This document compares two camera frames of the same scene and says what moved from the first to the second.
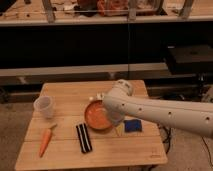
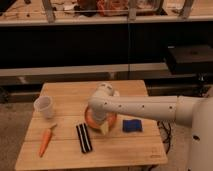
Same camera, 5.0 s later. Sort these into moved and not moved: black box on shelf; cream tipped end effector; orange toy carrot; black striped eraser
Moved: cream tipped end effector
Not moved: black box on shelf; orange toy carrot; black striped eraser
